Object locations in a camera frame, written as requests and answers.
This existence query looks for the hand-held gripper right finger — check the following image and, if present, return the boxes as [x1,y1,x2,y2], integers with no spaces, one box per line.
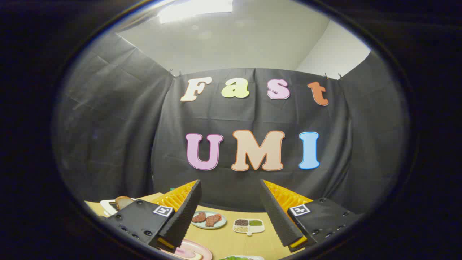
[260,179,361,253]

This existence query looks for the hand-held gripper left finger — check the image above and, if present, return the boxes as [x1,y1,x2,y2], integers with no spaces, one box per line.
[98,179,202,254]

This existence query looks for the toasted bread slice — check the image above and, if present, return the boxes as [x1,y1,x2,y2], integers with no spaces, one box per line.
[115,196,135,210]

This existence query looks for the white divided dish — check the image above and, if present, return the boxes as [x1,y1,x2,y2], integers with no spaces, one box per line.
[233,218,265,237]

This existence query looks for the brown meat piece orange edge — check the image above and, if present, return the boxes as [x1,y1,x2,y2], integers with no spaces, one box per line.
[205,213,223,228]

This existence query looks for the pink plate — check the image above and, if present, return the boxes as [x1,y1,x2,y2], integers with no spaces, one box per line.
[161,238,213,260]

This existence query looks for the pale green plate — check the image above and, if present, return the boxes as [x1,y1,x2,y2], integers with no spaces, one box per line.
[190,211,227,230]

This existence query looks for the white toaster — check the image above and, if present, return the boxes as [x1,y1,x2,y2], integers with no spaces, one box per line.
[100,198,136,216]

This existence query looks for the black backdrop cloth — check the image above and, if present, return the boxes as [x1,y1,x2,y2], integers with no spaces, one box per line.
[54,32,410,217]

